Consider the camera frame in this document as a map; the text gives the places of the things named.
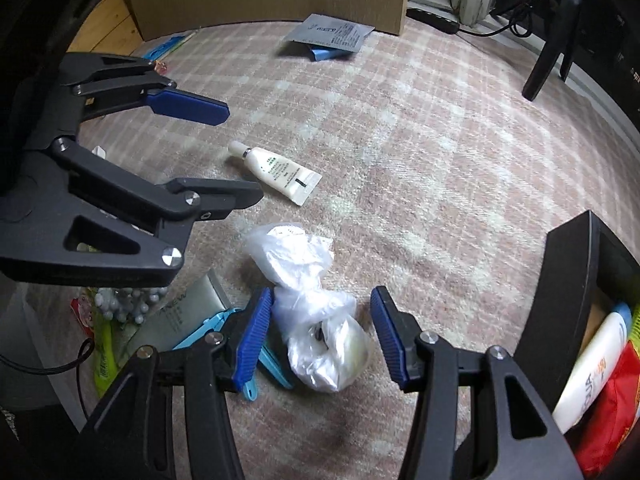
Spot silver grey tube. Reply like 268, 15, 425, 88
118, 269, 231, 366

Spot white plastic bag bundle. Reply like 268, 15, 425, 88
244, 223, 371, 393

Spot white cream tube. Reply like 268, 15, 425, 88
228, 141, 322, 206

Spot green tube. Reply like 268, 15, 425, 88
89, 288, 119, 398

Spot grey blue pouch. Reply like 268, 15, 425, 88
284, 13, 374, 62

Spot white lotion bottle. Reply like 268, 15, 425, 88
552, 302, 631, 434

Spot black storage box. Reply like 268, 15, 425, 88
514, 210, 639, 479

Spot red plastic bag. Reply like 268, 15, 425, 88
573, 341, 639, 479

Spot green plastic comb basket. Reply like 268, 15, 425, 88
628, 304, 640, 353

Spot black power strip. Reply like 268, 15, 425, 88
406, 8, 460, 35

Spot black table leg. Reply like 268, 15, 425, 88
522, 0, 582, 101

